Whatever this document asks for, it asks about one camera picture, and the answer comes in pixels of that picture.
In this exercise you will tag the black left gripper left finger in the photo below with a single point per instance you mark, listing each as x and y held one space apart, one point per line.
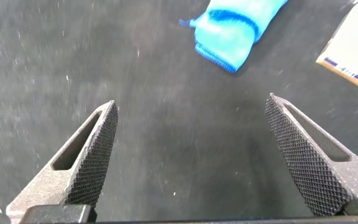
85 161

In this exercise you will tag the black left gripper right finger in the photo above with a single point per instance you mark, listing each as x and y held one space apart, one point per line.
315 168

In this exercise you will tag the black table cloth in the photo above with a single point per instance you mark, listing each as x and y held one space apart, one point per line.
172 130

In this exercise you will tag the playing card box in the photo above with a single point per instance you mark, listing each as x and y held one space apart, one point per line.
353 46

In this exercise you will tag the blue towel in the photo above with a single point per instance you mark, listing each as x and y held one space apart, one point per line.
228 37

